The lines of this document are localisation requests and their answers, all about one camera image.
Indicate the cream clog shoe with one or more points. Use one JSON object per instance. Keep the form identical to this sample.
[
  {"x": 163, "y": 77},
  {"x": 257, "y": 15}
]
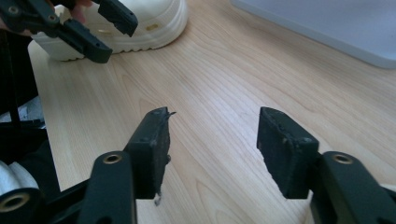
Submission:
[{"x": 155, "y": 25}]

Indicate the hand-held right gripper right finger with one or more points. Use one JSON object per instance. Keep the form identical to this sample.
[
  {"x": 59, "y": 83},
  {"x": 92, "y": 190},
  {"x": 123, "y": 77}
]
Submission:
[{"x": 286, "y": 152}]

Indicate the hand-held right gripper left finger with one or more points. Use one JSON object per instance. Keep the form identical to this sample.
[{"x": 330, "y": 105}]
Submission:
[{"x": 149, "y": 149}]

